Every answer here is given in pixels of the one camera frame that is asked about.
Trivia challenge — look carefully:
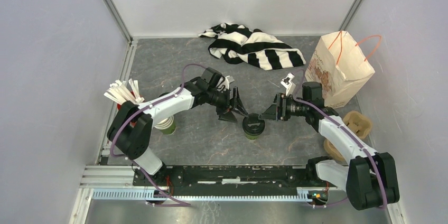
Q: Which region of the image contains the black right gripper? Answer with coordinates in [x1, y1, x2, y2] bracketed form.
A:
[258, 92, 309, 121]

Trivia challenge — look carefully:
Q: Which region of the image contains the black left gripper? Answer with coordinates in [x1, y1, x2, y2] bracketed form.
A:
[206, 87, 248, 124]

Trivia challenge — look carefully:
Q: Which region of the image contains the black plastic cup lid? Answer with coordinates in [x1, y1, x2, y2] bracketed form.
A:
[242, 113, 265, 131]

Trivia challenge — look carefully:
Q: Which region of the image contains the green paper coffee cup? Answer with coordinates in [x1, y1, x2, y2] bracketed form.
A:
[244, 130, 263, 140]

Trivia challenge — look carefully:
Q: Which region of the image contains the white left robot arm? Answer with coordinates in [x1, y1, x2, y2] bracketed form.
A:
[106, 67, 248, 186]

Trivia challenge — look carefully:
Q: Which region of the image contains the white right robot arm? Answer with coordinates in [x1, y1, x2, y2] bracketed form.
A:
[260, 82, 400, 210]

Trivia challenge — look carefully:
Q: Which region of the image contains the brown paper takeout bag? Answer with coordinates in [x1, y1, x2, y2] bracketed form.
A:
[305, 31, 382, 108]

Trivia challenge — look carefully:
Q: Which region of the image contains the black white striped cloth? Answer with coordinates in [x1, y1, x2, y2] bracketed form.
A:
[198, 23, 306, 71]

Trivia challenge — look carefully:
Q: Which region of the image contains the stack of green paper cups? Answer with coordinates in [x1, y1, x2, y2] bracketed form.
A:
[154, 116, 176, 135]

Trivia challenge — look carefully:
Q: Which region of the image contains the brown pulp cup carrier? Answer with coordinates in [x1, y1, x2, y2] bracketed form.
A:
[323, 110, 373, 165]

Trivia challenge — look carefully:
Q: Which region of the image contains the white wrapped straw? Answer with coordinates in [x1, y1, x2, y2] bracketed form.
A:
[106, 80, 134, 98]
[128, 79, 144, 104]
[104, 91, 135, 105]

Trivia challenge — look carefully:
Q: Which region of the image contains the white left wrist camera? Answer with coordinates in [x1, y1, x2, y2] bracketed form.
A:
[217, 76, 234, 92]

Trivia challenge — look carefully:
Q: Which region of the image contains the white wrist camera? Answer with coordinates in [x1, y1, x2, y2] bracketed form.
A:
[281, 73, 296, 96]
[217, 76, 234, 92]

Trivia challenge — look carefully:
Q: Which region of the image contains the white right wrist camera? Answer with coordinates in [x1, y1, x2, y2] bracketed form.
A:
[281, 73, 296, 96]

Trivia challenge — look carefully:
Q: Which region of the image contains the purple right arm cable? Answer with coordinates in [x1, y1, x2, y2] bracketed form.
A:
[290, 70, 388, 210]

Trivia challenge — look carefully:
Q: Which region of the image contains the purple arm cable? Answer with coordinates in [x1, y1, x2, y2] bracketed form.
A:
[290, 70, 388, 210]
[109, 63, 209, 207]

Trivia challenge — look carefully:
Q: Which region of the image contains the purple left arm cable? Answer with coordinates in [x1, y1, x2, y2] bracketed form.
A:
[109, 63, 209, 207]

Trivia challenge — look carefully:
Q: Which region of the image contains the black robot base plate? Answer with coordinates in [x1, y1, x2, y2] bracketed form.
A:
[151, 165, 335, 197]

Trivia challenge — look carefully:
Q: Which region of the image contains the white slotted cable duct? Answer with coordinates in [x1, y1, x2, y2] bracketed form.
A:
[91, 189, 312, 202]

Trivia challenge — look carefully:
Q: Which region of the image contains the aluminium frame rail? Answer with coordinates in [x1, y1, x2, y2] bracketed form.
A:
[93, 38, 139, 167]

